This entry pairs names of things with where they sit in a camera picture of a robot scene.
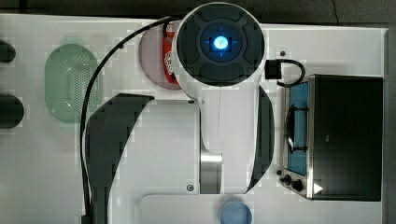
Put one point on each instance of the green perforated colander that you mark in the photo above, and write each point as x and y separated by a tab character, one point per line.
68	72

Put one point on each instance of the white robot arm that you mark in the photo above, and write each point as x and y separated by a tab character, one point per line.
218	57

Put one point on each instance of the black toaster oven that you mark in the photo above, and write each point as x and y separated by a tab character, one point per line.
334	138

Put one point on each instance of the black round object upper left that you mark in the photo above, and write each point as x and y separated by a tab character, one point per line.
7	52

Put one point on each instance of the black round object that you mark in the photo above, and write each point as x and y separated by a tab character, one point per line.
7	52
11	111

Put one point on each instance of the black round object lower left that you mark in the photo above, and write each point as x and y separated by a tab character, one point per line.
11	111

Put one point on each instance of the blue cup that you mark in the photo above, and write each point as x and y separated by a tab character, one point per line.
235	213

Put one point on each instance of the red ketchup bottle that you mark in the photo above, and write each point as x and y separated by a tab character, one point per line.
168	35

